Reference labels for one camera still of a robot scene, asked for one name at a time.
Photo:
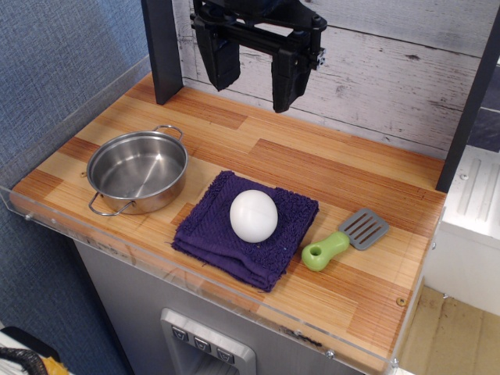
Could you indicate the dark right upright post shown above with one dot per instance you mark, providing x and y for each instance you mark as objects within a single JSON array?
[{"x": 481, "y": 81}]

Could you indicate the white ribbed appliance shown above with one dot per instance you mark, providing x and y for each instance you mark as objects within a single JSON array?
[{"x": 472, "y": 202}]

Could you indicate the dark upright post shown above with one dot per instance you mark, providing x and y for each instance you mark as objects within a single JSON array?
[
  {"x": 481, "y": 81},
  {"x": 163, "y": 51}
]

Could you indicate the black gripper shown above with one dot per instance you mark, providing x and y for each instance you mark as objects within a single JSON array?
[{"x": 221, "y": 27}]

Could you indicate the dark left upright post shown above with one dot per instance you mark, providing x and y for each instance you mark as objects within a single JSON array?
[{"x": 163, "y": 51}]

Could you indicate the silver dispenser panel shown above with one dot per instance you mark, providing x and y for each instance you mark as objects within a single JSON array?
[{"x": 197, "y": 349}]

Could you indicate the white egg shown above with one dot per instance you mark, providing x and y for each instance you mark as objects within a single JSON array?
[{"x": 253, "y": 216}]

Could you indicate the clear acrylic table guard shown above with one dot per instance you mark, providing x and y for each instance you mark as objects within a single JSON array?
[{"x": 361, "y": 139}]

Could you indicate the yellow object bottom corner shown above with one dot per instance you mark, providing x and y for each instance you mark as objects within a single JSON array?
[{"x": 53, "y": 367}]

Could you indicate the green handled grey spatula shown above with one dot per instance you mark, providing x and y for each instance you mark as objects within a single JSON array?
[{"x": 361, "y": 230}]

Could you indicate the stainless steel pot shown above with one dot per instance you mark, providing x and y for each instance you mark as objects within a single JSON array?
[{"x": 138, "y": 172}]

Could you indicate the purple folded towel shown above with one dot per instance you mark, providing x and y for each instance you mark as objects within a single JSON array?
[{"x": 206, "y": 233}]

